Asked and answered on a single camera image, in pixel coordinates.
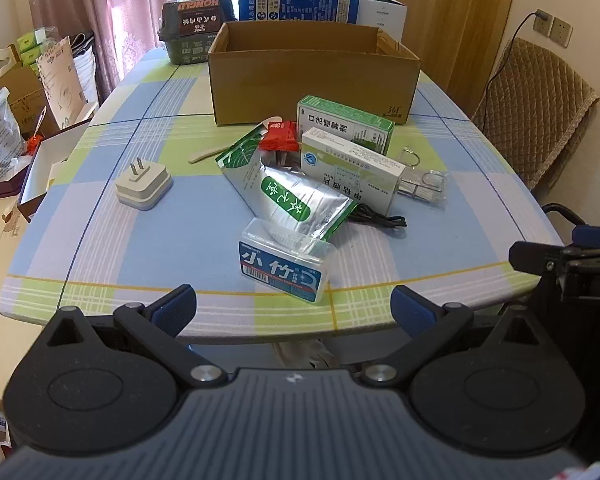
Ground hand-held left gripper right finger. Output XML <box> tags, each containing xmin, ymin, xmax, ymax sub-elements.
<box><xmin>358</xmin><ymin>285</ymin><xmax>542</xmax><ymax>389</ymax></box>

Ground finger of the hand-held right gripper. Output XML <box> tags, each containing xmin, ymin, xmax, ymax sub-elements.
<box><xmin>509</xmin><ymin>241</ymin><xmax>576</xmax><ymax>277</ymax></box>
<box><xmin>572</xmin><ymin>225</ymin><xmax>600</xmax><ymax>248</ymax></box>

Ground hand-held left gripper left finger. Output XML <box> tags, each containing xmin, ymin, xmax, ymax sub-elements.
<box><xmin>44</xmin><ymin>284</ymin><xmax>228</xmax><ymax>389</ymax></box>

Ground silver foil pouch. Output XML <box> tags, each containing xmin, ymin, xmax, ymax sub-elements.
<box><xmin>215</xmin><ymin>122</ymin><xmax>358</xmax><ymax>246</ymax></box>

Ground white and green pill box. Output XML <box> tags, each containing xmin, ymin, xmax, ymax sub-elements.
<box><xmin>300</xmin><ymin>127</ymin><xmax>406</xmax><ymax>216</ymax></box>

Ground red snack packet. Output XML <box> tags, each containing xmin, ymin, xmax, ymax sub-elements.
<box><xmin>258</xmin><ymin>120</ymin><xmax>301</xmax><ymax>153</ymax></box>

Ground black curved bar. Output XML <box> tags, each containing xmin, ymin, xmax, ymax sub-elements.
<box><xmin>542</xmin><ymin>203</ymin><xmax>588</xmax><ymax>226</ymax></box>

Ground clear floss pick box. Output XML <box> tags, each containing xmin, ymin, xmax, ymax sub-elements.
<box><xmin>237</xmin><ymin>217</ymin><xmax>337</xmax><ymax>306</ymax></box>

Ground clear bag of metal clips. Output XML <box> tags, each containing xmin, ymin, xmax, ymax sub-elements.
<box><xmin>397</xmin><ymin>167</ymin><xmax>451</xmax><ymax>206</ymax></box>

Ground white power adapter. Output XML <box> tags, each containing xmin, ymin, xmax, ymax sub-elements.
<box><xmin>115</xmin><ymin>156</ymin><xmax>174</xmax><ymax>212</ymax></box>

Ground beige spoon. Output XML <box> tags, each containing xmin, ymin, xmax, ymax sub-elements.
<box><xmin>188</xmin><ymin>116</ymin><xmax>286</xmax><ymax>164</ymax></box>

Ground brown quilted chair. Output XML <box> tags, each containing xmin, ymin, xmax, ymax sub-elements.
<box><xmin>472</xmin><ymin>37</ymin><xmax>600</xmax><ymax>191</ymax></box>

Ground open white gift box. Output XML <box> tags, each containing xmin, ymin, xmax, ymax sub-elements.
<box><xmin>17</xmin><ymin>122</ymin><xmax>98</xmax><ymax>223</ymax></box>

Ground green and white spray box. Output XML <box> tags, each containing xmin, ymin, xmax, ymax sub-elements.
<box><xmin>296</xmin><ymin>95</ymin><xmax>396</xmax><ymax>156</ymax></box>

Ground dark red box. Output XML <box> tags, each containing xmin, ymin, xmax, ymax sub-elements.
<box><xmin>0</xmin><ymin>160</ymin><xmax>33</xmax><ymax>201</ymax></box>

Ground clear plastic bag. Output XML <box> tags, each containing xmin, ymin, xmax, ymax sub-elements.
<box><xmin>0</xmin><ymin>87</ymin><xmax>31</xmax><ymax>183</ymax></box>

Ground white printed paper bag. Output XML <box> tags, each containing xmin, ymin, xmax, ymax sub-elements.
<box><xmin>36</xmin><ymin>36</ymin><xmax>98</xmax><ymax>126</ymax></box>

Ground small brown cardboard box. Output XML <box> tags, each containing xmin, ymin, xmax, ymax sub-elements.
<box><xmin>0</xmin><ymin>65</ymin><xmax>63</xmax><ymax>136</ymax></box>

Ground wooden door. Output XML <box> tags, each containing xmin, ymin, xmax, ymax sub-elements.
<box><xmin>395</xmin><ymin>0</ymin><xmax>521</xmax><ymax>106</ymax></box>

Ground dark brown and green carton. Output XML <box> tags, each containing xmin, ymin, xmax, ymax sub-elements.
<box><xmin>157</xmin><ymin>0</ymin><xmax>238</xmax><ymax>66</ymax></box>

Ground white carton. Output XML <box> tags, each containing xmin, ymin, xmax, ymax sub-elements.
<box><xmin>345</xmin><ymin>0</ymin><xmax>408</xmax><ymax>41</ymax></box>

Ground green tissue packs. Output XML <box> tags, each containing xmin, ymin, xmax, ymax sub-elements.
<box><xmin>17</xmin><ymin>27</ymin><xmax>61</xmax><ymax>78</ymax></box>

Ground blue carton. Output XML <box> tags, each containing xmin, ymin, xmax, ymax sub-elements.
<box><xmin>238</xmin><ymin>0</ymin><xmax>359</xmax><ymax>25</ymax></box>

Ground pink curtain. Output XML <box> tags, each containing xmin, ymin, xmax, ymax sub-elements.
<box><xmin>24</xmin><ymin>0</ymin><xmax>178</xmax><ymax>96</ymax></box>

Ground black charger cable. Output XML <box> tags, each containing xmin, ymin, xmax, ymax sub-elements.
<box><xmin>480</xmin><ymin>12</ymin><xmax>538</xmax><ymax>111</ymax></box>

